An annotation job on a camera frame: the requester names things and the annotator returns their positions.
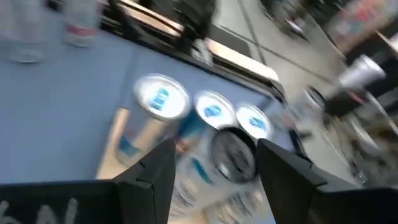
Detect white trash bin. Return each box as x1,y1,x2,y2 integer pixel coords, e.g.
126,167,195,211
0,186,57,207
337,54,387,91

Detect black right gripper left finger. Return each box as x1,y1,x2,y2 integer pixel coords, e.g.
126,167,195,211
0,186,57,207
0,138,177,224

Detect colourful patchwork quilt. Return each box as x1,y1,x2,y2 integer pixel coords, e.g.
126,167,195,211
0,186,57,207
326,0,398,54

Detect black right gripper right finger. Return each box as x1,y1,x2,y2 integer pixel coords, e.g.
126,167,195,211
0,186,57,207
256,138,398,224

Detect Celsius can green palm print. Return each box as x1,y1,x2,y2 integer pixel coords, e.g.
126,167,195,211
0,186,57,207
7,0,47,65

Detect wooden shelf with black frame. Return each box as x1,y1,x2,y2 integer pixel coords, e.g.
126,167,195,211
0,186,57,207
95,105,313,224

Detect white Celsius can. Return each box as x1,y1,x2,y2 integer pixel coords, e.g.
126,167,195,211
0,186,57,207
62,0,102,49

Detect Celsius Arctic Vibe can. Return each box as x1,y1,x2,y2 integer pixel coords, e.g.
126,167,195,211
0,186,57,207
169,126,274,224

